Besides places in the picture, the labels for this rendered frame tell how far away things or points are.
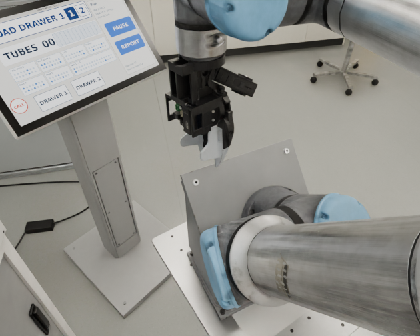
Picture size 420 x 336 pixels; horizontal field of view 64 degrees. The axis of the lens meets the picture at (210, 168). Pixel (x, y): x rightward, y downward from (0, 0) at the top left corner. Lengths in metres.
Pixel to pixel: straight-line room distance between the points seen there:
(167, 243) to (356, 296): 0.69
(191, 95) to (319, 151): 1.96
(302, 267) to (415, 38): 0.22
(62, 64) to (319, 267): 0.93
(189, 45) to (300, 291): 0.34
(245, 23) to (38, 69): 0.78
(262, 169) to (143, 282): 1.10
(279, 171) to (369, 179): 1.64
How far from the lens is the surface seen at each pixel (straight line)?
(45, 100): 1.04
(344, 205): 0.53
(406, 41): 0.36
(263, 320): 0.81
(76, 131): 1.22
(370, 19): 0.39
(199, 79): 0.53
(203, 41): 0.49
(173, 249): 0.89
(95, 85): 1.09
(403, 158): 2.61
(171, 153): 2.31
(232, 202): 0.68
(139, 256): 1.76
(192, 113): 0.51
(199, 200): 0.66
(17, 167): 2.42
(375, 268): 0.25
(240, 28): 0.37
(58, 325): 1.38
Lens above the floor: 1.50
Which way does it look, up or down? 43 degrees down
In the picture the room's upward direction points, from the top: straight up
